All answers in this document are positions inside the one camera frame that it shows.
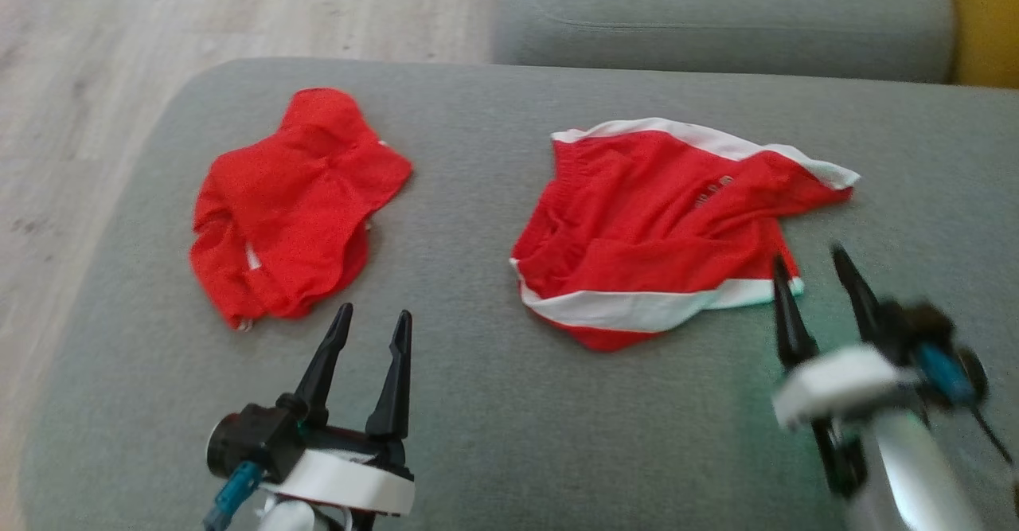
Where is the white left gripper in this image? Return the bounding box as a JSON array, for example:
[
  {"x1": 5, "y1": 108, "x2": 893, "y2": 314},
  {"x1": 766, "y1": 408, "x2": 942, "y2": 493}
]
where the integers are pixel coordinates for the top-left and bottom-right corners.
[{"x1": 259, "y1": 303, "x2": 416, "y2": 516}]

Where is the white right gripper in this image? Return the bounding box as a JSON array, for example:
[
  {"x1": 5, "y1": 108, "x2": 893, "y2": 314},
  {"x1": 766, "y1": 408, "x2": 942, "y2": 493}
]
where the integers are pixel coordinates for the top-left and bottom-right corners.
[{"x1": 772, "y1": 244, "x2": 924, "y2": 500}]

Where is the red shorts white trim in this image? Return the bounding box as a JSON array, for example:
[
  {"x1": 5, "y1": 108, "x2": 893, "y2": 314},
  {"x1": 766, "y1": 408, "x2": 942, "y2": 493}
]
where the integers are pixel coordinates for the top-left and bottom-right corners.
[{"x1": 509, "y1": 117, "x2": 861, "y2": 353}]

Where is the red basketball jersey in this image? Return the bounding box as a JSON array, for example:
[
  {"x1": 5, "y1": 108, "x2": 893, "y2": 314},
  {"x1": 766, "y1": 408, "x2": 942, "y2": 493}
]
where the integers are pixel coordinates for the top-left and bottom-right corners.
[{"x1": 189, "y1": 88, "x2": 413, "y2": 331}]

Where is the grey fabric sofa seat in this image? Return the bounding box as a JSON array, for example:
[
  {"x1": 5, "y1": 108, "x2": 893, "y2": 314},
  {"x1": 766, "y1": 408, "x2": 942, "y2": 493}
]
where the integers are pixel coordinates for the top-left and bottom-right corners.
[{"x1": 18, "y1": 57, "x2": 1019, "y2": 531}]

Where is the grey sofa cushion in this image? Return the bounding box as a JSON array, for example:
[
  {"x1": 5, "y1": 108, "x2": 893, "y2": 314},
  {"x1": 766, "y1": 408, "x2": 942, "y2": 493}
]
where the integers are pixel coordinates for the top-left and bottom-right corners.
[{"x1": 492, "y1": 0, "x2": 956, "y2": 84}]

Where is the yellow cushion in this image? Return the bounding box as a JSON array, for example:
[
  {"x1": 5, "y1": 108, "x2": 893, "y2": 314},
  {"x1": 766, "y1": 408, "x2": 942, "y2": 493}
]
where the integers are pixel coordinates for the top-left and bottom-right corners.
[{"x1": 942, "y1": 0, "x2": 1019, "y2": 90}]

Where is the blue right cable connector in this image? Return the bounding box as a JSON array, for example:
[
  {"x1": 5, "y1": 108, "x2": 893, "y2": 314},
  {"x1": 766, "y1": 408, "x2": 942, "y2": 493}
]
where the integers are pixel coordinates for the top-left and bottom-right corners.
[{"x1": 916, "y1": 344, "x2": 980, "y2": 404}]

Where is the blue cable connector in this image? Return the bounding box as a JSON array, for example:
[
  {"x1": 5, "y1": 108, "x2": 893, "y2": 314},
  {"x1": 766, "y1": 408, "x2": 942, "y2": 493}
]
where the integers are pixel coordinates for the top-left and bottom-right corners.
[
  {"x1": 203, "y1": 461, "x2": 264, "y2": 531},
  {"x1": 916, "y1": 344, "x2": 980, "y2": 404}
]

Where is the blue left cable connector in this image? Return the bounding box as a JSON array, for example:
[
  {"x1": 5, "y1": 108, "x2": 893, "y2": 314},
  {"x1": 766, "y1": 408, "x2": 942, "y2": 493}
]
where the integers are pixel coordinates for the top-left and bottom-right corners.
[{"x1": 203, "y1": 461, "x2": 264, "y2": 531}]

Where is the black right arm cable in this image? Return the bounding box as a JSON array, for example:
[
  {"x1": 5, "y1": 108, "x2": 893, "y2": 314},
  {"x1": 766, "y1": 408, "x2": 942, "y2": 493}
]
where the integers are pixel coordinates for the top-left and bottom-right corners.
[{"x1": 967, "y1": 404, "x2": 1019, "y2": 468}]

